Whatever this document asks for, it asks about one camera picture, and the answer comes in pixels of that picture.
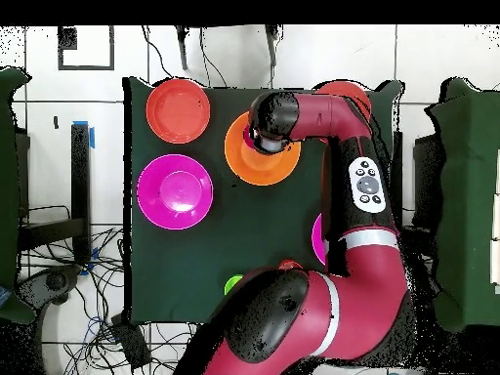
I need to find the orange large bowl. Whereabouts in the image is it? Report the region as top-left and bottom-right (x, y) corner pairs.
(224, 110), (303, 188)

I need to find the red shallow bowl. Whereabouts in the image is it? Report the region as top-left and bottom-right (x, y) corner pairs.
(145, 77), (212, 146)
(313, 80), (373, 122)

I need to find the dark green tablecloth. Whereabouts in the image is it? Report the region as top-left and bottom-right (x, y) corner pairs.
(122, 75), (405, 329)

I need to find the pink large bowl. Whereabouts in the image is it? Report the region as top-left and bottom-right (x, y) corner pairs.
(136, 153), (215, 231)
(311, 213), (327, 266)

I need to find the green plastic cup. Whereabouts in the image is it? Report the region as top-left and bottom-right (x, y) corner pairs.
(223, 273), (245, 297)

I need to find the black stand leg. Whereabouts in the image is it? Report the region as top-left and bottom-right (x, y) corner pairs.
(174, 24), (189, 71)
(265, 24), (279, 67)

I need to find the blue tape strip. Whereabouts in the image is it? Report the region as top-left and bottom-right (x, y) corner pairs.
(72, 119), (96, 149)

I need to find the black power box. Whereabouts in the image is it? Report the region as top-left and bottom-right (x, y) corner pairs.
(109, 312), (152, 371)

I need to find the green cloth covered table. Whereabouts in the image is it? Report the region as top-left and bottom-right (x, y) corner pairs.
(0, 65), (38, 325)
(424, 76), (500, 333)

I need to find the black cable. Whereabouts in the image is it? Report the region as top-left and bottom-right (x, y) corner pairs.
(141, 24), (183, 88)

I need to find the tangle of black cables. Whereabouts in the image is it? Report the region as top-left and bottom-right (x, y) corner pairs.
(19, 204), (196, 375)

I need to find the black frame stand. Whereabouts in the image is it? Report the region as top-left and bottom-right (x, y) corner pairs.
(17, 122), (93, 267)

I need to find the black pedestal foot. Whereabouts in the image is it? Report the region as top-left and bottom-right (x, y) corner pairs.
(17, 264), (84, 307)

